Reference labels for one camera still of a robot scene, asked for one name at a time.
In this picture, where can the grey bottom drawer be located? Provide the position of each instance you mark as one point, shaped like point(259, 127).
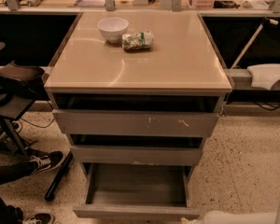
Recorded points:
point(134, 192)

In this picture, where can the grey drawer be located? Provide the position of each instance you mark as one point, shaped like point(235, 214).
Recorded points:
point(134, 192)
point(138, 150)
point(163, 116)

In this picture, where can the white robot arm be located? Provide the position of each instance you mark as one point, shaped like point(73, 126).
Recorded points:
point(219, 217)

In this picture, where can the beige top drawer cabinet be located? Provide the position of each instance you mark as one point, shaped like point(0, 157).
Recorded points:
point(181, 62)

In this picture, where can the grey top drawer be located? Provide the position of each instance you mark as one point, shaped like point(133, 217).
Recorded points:
point(163, 116)

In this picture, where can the grey middle drawer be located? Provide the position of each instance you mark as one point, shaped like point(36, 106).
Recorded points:
point(138, 150)

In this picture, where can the green white snack bag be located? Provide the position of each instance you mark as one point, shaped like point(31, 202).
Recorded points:
point(138, 40)

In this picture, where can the white bowl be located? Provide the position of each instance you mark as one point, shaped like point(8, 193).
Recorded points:
point(112, 29)

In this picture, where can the black sneaker upper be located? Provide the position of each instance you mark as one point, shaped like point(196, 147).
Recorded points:
point(47, 162)

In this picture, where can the black sneaker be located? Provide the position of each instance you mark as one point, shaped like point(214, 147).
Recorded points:
point(47, 162)
point(40, 218)

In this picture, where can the dark bag on stand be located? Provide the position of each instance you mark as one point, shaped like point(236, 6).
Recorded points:
point(24, 81)

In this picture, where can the black chair base leg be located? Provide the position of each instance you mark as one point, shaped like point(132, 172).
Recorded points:
point(50, 195)

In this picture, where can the black stand table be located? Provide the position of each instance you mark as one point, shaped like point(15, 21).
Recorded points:
point(12, 107)

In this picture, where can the black sneaker lower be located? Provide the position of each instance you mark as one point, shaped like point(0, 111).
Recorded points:
point(40, 218)

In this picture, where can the person leg dark trousers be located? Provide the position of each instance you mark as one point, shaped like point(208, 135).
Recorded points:
point(9, 174)

